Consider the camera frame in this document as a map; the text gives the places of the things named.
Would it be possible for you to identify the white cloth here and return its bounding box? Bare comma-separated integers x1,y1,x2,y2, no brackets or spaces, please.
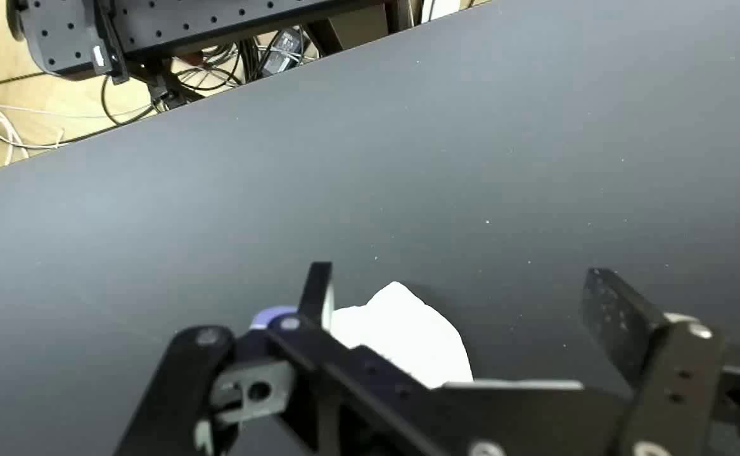
327,277,475,393

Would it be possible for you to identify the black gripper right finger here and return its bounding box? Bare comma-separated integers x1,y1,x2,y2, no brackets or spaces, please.
578,266,740,456

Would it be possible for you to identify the black perforated breadboard cart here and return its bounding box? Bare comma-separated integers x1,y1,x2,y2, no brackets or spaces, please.
6,0,390,81

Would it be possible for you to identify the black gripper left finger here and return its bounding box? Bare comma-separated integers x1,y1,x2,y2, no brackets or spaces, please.
114,261,441,456

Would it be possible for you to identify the black cable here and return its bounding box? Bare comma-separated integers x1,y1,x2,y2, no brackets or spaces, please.
0,46,251,147

